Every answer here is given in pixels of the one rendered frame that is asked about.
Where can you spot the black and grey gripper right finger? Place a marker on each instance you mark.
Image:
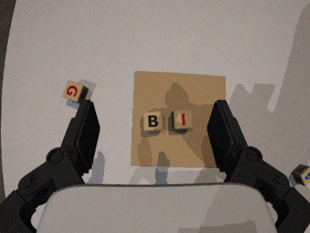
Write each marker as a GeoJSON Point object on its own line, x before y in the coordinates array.
{"type": "Point", "coordinates": [231, 151]}

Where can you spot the tan letter block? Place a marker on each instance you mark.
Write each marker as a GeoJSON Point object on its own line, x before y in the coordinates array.
{"type": "Point", "coordinates": [301, 174]}
{"type": "Point", "coordinates": [152, 121]}
{"type": "Point", "coordinates": [75, 92]}
{"type": "Point", "coordinates": [182, 119]}

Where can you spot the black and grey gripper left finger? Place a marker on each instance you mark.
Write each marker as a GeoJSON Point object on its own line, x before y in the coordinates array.
{"type": "Point", "coordinates": [64, 167]}

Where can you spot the tan square mat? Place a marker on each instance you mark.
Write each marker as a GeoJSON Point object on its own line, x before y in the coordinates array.
{"type": "Point", "coordinates": [166, 92]}

